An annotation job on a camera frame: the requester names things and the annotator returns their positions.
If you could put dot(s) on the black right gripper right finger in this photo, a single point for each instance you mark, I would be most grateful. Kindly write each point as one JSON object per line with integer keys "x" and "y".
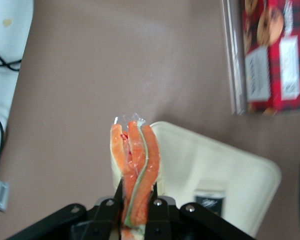
{"x": 160, "y": 217}

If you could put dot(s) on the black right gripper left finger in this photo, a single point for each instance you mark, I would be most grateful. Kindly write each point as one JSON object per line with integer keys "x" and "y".
{"x": 106, "y": 217}

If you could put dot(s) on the plastic-wrapped triangle sandwich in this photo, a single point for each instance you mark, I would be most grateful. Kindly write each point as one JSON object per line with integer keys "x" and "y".
{"x": 137, "y": 162}

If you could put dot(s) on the cream rectangular serving tray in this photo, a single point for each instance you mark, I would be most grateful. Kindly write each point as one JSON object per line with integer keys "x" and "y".
{"x": 227, "y": 170}

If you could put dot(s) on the small black snack box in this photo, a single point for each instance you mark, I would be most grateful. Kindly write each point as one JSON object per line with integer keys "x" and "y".
{"x": 210, "y": 203}

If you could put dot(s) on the brown table cover sheet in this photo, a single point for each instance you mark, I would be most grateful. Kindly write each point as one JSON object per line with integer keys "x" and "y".
{"x": 115, "y": 62}

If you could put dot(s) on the red plaid cookie box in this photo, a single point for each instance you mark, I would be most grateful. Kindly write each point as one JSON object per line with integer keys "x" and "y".
{"x": 275, "y": 55}

